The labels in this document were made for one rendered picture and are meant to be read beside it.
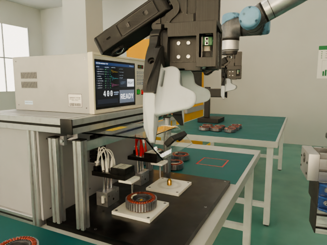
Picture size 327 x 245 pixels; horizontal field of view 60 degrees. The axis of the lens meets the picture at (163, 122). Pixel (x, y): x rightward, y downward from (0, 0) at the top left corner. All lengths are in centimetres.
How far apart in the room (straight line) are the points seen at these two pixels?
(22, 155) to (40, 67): 32
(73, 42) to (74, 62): 421
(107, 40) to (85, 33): 468
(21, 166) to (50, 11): 823
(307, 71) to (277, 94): 68
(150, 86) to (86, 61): 68
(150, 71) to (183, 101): 5
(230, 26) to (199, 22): 91
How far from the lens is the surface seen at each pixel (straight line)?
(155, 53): 33
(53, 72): 109
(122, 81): 111
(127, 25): 39
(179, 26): 35
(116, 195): 113
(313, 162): 105
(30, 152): 101
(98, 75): 99
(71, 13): 532
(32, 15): 923
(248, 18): 109
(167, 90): 32
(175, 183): 128
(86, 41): 504
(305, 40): 620
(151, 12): 38
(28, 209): 111
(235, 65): 125
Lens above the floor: 122
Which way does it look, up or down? 8 degrees down
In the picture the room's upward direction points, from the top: straight up
